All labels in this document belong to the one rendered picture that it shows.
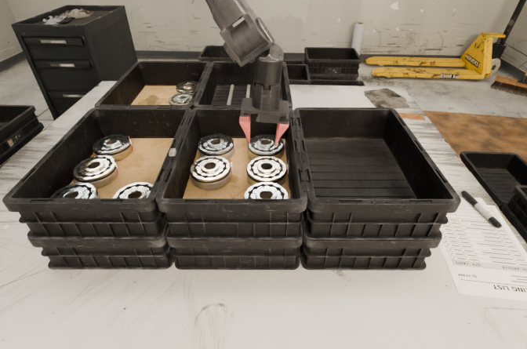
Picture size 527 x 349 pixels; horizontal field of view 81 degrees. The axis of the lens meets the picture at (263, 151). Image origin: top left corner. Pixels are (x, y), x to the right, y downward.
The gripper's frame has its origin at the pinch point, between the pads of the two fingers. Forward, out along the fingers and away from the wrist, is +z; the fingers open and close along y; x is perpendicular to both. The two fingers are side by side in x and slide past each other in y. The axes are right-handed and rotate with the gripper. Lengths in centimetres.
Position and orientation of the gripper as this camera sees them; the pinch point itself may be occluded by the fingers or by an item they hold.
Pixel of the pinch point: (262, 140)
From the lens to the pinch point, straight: 72.3
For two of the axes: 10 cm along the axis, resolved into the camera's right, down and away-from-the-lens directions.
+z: -0.7, 8.4, 5.4
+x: -0.3, 5.4, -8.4
